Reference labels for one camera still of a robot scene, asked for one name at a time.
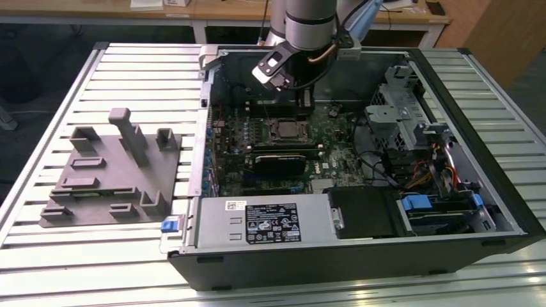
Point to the silver CPU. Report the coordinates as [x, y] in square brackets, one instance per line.
[287, 128]

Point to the CPU socket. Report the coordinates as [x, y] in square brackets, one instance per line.
[287, 138]

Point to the round coin battery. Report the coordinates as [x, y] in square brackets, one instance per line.
[332, 111]

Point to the grey metal disk bay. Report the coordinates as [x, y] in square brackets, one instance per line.
[389, 116]

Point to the green motherboard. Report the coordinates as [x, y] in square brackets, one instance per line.
[340, 153]

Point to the black graphics card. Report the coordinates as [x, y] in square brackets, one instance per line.
[279, 164]

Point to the small black device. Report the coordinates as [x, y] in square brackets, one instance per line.
[435, 8]

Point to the white box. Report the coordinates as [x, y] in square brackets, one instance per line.
[144, 3]
[176, 2]

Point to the silver chipset heatsink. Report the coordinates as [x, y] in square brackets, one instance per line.
[324, 185]

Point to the wooden desk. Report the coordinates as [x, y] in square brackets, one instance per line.
[128, 14]

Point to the black drive bay cover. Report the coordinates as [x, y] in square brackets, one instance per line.
[361, 211]

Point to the wooden cabinet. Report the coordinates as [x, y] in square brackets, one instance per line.
[503, 38]

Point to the hard disk in blue carrier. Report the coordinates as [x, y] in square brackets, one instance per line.
[415, 203]

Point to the silver power supply box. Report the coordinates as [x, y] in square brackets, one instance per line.
[212, 220]

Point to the grey parts rack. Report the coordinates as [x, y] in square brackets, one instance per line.
[118, 179]

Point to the blue carrier tab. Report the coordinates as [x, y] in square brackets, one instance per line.
[476, 201]

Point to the blue case latch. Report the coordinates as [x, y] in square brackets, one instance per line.
[168, 224]

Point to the black PC case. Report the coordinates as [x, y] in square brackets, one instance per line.
[297, 272]

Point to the white furniture leg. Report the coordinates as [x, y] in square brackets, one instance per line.
[5, 123]

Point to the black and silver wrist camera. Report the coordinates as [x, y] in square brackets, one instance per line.
[260, 72]

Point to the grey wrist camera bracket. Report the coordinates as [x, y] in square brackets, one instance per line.
[347, 54]

